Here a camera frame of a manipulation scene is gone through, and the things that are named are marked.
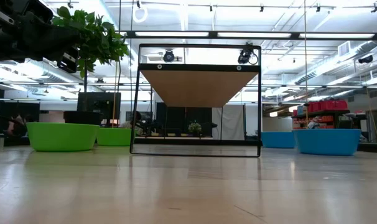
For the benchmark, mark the black partition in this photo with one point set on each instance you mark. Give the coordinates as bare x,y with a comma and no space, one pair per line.
176,119

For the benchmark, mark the blue plastic mini bowl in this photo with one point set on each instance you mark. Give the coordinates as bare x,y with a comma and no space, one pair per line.
277,140
327,141

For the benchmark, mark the black overhead light beam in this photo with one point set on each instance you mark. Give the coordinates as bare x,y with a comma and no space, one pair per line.
213,34

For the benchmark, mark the small potted plant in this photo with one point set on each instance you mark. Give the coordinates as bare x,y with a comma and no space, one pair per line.
195,127

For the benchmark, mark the green plant in black pot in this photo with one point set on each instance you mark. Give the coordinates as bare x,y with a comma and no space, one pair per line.
98,40

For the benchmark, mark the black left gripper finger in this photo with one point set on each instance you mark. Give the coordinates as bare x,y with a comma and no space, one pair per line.
68,59

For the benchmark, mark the white air vent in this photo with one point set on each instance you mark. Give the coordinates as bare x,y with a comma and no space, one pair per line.
344,48

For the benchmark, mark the black ceiling camera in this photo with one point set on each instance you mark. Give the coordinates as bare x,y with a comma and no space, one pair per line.
365,59

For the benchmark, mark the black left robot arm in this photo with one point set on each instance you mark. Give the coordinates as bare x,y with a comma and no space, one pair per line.
20,9

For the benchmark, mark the green plastic mini bowl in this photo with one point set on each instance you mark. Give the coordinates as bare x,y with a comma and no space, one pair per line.
62,137
115,137

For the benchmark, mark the white sheet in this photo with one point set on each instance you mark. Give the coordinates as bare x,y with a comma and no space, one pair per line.
230,123

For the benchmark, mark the black aluminium table frame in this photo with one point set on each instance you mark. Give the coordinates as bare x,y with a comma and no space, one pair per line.
191,141

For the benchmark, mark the round black overhead camera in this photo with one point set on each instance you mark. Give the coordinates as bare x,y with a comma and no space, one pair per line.
169,56

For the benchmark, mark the shelf with red bins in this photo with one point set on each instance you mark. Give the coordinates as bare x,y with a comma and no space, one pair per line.
327,105

